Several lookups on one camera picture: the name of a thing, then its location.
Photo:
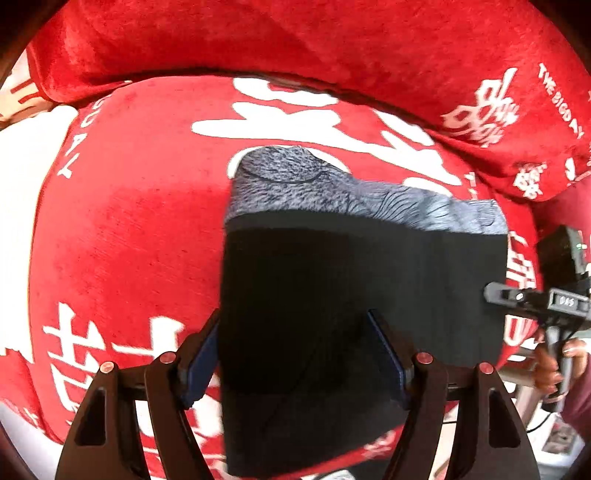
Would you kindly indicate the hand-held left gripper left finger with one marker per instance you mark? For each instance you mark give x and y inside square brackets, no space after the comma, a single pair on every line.
[203,364]

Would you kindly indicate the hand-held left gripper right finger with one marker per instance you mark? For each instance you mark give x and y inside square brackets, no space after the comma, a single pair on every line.
[390,357]

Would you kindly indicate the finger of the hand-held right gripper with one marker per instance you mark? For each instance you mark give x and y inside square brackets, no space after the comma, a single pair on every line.
[512,295]

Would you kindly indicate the black pants with grey lining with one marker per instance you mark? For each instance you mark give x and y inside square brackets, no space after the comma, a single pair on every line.
[346,300]

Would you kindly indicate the person's right forearm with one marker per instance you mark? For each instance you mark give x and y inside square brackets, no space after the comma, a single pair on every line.
[579,406]

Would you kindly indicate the person's right hand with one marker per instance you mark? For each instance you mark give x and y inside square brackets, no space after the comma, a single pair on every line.
[547,374]

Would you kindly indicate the red printed blanket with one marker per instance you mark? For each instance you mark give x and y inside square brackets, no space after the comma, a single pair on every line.
[138,230]

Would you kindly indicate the grey metal frame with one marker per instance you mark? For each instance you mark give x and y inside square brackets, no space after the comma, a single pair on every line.
[521,383]

